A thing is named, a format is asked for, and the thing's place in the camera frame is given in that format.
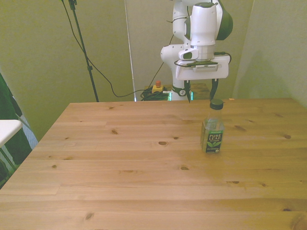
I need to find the Pure Leaf tea bottle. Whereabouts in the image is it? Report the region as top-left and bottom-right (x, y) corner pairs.
(200, 99), (226, 154)

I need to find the dark green cloth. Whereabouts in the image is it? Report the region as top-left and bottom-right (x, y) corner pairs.
(0, 71), (33, 190)

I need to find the coiled dark cable bundle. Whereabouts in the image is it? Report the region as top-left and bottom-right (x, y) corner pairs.
(140, 88), (171, 102)

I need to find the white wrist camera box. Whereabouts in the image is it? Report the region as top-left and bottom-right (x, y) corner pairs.
(177, 47), (220, 72)

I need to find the white side table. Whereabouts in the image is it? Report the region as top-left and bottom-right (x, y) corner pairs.
(0, 119), (23, 147)

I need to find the yellow emergency stop button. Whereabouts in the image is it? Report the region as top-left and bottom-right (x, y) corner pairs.
(152, 80), (165, 94)

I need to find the black camera tripod stand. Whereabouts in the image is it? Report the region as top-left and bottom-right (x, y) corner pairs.
(68, 0), (100, 103)

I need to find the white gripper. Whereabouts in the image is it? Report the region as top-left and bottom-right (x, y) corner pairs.
(175, 54), (230, 104)

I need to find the black hanging cable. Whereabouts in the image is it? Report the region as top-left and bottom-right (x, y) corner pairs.
(60, 0), (154, 98)

